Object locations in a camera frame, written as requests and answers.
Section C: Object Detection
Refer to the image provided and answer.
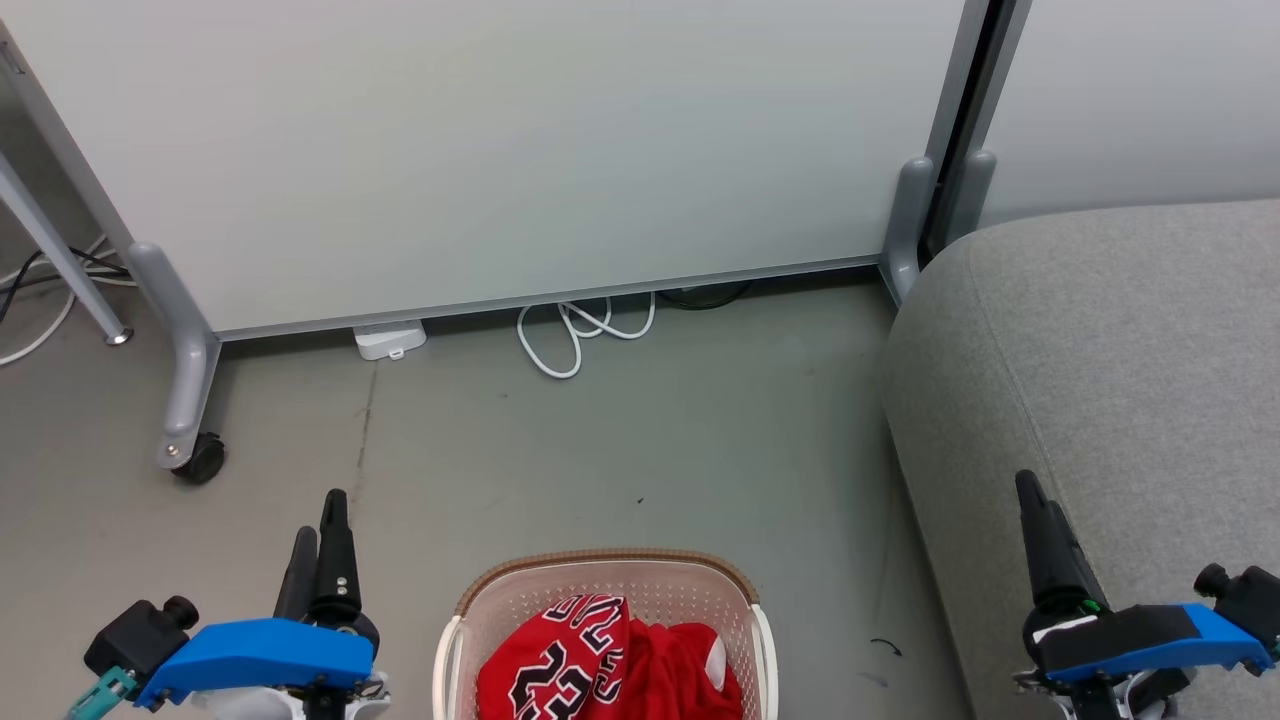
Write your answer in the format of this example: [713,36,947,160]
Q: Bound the black caster wheel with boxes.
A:
[170,431,227,487]

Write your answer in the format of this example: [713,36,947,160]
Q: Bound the white looped cable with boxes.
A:
[516,291,659,382]

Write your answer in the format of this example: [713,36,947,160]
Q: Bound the white power adapter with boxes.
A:
[352,319,429,362]

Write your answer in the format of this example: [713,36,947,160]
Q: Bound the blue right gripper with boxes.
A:
[1013,469,1277,720]

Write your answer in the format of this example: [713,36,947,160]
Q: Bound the grey metal table leg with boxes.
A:
[0,150,134,347]

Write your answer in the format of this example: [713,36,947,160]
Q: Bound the white partition panel dark edge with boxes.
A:
[975,0,1280,229]

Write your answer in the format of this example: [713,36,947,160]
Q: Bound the grey fabric sofa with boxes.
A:
[880,198,1280,720]

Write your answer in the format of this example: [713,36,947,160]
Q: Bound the black cable under partition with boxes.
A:
[655,279,757,312]

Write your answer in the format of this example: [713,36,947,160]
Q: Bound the white partition panel grey frame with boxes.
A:
[0,0,991,343]

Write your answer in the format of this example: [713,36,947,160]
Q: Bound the teal left cable connector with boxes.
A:
[67,667,138,720]

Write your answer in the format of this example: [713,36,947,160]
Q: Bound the red shorts white stripes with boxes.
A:
[600,619,746,720]

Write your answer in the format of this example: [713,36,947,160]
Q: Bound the red basketball jersey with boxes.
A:
[477,594,633,720]

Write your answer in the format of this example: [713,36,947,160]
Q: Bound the white floor cable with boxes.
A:
[0,233,138,368]

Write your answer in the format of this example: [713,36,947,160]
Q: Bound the grey partition foot with caster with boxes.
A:
[127,241,224,472]

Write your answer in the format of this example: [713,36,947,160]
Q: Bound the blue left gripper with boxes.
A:
[134,488,391,720]

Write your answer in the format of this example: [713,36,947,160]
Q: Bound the beige plastic laundry basket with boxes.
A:
[432,547,780,720]

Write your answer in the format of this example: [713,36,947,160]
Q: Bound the black floor cable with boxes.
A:
[0,248,133,323]

